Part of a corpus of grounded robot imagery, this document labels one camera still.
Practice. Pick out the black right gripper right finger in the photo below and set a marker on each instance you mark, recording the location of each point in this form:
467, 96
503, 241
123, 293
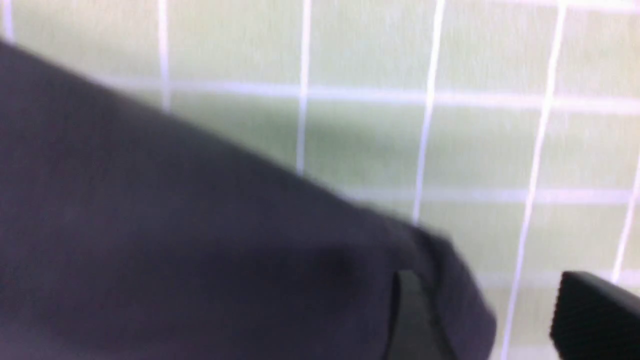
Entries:
594, 319

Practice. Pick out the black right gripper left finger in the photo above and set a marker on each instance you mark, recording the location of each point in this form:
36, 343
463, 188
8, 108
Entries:
416, 332

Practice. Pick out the light green checkered tablecloth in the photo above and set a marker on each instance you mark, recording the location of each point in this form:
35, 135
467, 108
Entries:
511, 125

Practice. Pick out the dark gray long-sleeve shirt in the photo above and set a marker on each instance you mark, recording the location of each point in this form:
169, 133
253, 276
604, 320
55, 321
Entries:
128, 234

